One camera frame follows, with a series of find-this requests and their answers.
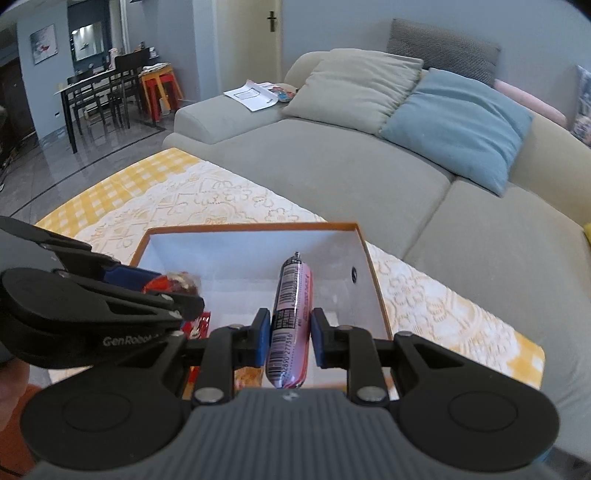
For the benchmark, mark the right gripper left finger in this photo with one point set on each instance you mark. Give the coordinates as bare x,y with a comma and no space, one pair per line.
223,352

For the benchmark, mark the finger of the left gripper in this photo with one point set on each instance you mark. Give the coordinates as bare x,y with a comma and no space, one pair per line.
129,277

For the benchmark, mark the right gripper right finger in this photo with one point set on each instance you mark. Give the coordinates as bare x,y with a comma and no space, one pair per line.
353,350

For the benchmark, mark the red snack bag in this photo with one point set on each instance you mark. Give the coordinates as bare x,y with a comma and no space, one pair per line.
195,330

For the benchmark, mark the sausage stick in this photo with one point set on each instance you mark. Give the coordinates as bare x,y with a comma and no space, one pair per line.
287,358

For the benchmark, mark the MIMI stick snack bag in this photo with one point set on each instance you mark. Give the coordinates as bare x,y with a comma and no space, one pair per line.
247,378

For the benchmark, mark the person left hand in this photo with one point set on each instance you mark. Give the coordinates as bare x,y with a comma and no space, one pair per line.
14,378

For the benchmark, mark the orange cardboard box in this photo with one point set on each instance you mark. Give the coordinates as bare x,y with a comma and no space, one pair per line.
237,269

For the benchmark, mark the yellow checkered lace tablecloth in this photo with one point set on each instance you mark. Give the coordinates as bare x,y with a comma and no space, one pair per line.
175,189

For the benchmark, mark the red yellow stools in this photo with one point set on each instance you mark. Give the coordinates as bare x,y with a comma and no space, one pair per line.
161,90

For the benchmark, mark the grey-green sofa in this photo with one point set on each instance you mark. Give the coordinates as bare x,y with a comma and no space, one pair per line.
522,256

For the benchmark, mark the black dining table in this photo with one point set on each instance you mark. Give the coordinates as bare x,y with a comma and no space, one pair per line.
110,90

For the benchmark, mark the paper booklet on sofa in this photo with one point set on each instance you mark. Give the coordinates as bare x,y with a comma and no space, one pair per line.
259,96

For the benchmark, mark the blue cushion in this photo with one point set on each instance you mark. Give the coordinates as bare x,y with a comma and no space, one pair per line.
462,125

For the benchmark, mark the beige cushion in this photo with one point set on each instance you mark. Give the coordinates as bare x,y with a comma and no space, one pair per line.
356,89

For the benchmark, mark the yellow cushion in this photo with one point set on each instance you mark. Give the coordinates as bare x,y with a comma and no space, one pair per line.
587,232

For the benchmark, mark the pink blanket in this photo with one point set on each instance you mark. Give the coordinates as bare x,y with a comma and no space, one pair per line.
531,102

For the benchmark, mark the dark grey cushion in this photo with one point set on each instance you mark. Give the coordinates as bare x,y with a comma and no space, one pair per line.
445,50

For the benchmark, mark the floral patterned cushion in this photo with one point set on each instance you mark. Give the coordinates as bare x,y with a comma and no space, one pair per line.
581,126

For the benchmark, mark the wall picture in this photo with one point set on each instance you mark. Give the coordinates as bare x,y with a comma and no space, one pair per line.
43,44

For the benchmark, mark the door with handle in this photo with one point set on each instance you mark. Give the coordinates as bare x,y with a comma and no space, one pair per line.
248,41

